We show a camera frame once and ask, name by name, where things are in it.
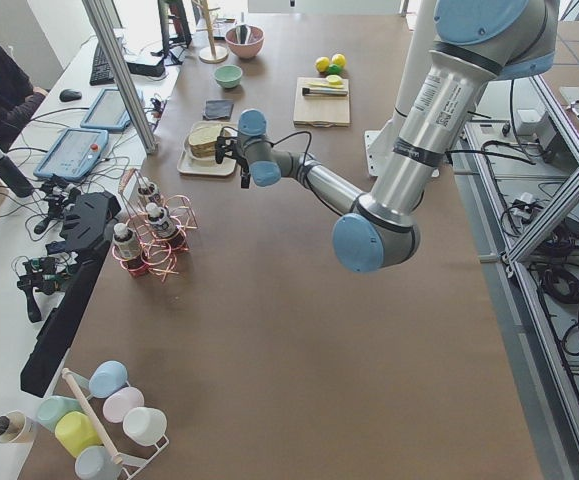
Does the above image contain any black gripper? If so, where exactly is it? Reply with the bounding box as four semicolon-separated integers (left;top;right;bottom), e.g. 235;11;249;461
214;127;250;189

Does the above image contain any plain bread slice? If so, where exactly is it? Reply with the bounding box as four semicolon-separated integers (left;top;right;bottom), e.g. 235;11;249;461
188;125;222;150

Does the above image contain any bread slice with fried egg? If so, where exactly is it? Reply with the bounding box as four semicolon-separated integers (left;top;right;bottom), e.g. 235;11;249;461
186;142;216;159

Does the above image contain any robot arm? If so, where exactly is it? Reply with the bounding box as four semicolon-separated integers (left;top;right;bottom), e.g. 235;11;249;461
215;1;559;272

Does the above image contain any cream rabbit tray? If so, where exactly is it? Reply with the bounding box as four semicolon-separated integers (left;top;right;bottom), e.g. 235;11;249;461
177;121;236;177

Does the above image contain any grey folded cloth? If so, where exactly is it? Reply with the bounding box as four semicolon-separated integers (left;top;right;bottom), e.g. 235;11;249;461
203;99;234;120

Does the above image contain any tea bottle middle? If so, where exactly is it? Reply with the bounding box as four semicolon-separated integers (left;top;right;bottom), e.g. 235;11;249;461
146;203;183;250

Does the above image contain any tea bottle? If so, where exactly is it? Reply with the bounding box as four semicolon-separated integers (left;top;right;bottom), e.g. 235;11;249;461
146;203;183;250
113;222;147;277
137;179;162;208

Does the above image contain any tea bottle back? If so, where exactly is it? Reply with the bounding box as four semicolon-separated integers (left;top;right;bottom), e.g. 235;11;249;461
137;179;162;208

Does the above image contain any wooden cutting board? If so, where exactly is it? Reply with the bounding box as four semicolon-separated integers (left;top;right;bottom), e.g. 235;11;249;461
293;77;351;126

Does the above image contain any green ceramic bowl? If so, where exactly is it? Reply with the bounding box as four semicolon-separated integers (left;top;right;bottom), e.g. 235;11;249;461
214;65;243;89

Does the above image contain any yellow plastic knife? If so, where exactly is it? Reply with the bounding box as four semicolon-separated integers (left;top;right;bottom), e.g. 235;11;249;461
306;82;344;89

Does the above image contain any wooden mug tree stand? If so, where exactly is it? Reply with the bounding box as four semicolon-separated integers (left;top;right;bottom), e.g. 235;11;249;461
192;0;229;64

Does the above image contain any lemon slice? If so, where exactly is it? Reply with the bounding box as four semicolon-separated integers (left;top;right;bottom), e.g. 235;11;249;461
325;75;343;87

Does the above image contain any pink bowl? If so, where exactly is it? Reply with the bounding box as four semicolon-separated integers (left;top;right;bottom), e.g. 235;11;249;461
225;25;264;60

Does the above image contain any yellow lemon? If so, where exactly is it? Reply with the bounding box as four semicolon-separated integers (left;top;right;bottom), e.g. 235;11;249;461
314;56;331;73
331;53;347;69

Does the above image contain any tea bottle front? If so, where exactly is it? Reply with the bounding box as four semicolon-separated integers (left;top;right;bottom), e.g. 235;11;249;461
113;222;147;277

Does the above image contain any green lime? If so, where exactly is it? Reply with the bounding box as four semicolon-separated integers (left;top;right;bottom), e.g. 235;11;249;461
326;64;342;75

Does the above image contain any steel ice scoop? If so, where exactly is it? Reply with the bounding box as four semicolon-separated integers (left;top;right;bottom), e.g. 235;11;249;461
234;23;252;45

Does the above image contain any blue teach pendant far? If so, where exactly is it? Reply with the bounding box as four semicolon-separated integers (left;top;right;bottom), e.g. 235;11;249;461
80;88;131;133

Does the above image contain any blue teach pendant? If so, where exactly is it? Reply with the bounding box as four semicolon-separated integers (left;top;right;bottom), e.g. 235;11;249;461
80;88;131;133
33;128;109;181

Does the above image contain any black monitor back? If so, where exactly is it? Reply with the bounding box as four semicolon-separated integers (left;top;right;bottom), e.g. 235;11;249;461
20;191;121;398

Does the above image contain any blue teach pendant near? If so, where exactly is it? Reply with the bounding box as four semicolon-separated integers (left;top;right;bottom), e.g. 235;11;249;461
33;128;109;181

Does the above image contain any black keyboard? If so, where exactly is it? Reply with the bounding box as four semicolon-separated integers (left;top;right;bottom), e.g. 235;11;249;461
89;44;114;86

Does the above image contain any black computer mouse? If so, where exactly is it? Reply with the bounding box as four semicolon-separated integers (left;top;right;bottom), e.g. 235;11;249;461
59;89;82;103

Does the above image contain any blue cup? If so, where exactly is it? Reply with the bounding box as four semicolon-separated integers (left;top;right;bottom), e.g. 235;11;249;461
89;360;128;399

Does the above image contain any black thermos bottle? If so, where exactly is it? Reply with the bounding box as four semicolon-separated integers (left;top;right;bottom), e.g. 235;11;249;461
0;149;34;198

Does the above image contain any pink cup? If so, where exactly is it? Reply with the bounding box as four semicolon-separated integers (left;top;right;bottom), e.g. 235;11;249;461
102;386;144;423

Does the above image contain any white cup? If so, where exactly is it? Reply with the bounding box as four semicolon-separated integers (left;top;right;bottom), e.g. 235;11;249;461
122;407;167;446

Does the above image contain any green cup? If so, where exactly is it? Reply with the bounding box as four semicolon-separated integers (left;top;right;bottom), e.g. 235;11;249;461
35;395;82;432

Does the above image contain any yellow cup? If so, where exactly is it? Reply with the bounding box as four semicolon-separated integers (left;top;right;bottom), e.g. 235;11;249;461
54;411;102;458

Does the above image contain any grey cup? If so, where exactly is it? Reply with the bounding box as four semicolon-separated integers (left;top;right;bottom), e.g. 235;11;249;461
75;446;122;480

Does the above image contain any paper coffee cup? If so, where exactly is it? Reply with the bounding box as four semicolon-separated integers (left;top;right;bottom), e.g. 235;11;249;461
0;411;37;444

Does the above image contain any copper wire bottle rack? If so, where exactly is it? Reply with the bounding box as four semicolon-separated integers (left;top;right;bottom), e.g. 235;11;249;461
112;167;198;281

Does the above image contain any aluminium frame post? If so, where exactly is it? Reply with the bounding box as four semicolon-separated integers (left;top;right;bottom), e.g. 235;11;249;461
82;0;157;155

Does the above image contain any black camera device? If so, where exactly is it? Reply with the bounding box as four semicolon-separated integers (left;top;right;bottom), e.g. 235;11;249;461
12;253;79;323

